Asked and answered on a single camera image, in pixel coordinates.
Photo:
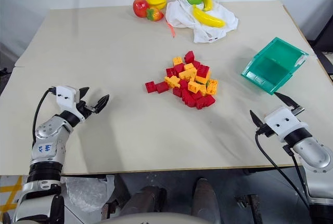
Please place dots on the straight yellow toy banana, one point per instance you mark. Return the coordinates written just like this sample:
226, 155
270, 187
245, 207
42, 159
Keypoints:
208, 17

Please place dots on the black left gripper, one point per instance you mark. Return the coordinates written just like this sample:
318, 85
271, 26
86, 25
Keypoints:
83, 108

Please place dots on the red building block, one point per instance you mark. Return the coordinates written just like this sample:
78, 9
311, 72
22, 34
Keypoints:
188, 99
189, 57
196, 64
203, 71
162, 87
205, 102
197, 95
150, 87
177, 92
183, 83
179, 68
170, 72

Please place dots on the pale rounded robot torso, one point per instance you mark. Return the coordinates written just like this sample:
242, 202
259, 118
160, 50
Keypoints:
156, 219

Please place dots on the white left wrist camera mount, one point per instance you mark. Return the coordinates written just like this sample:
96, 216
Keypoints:
66, 95

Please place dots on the white cloth bag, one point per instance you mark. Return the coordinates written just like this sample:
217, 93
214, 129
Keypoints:
179, 13

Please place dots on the black furniture piece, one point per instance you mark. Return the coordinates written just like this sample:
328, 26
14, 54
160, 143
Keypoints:
323, 34

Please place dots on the dark metal bracket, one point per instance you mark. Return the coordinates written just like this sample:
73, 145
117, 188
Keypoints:
248, 202

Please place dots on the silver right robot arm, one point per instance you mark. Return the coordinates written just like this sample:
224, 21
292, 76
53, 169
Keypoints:
312, 153

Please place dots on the dark rounded brown shape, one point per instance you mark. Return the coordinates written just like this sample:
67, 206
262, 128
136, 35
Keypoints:
205, 200
140, 200

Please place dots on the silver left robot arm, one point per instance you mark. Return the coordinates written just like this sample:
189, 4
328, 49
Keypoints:
46, 151

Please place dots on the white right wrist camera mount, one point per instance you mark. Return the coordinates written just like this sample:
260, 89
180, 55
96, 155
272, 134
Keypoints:
282, 122

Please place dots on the red toy strawberry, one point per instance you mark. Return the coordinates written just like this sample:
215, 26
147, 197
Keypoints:
154, 14

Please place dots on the yellow building block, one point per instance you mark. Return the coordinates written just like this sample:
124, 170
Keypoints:
203, 90
172, 81
201, 79
187, 73
193, 86
189, 66
212, 86
177, 60

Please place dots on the dark object beside table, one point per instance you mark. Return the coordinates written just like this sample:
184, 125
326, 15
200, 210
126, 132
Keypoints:
3, 77

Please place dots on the green plastic bin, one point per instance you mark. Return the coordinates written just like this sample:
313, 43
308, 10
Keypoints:
270, 68

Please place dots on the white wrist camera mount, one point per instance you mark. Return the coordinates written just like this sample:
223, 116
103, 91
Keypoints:
282, 122
66, 95

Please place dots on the crumpled clear plastic sheet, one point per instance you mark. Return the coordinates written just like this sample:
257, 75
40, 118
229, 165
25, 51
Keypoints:
86, 192

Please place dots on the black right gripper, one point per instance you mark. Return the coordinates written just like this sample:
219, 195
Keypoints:
265, 130

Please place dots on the red toy apple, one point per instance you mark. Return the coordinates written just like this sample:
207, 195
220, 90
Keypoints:
140, 7

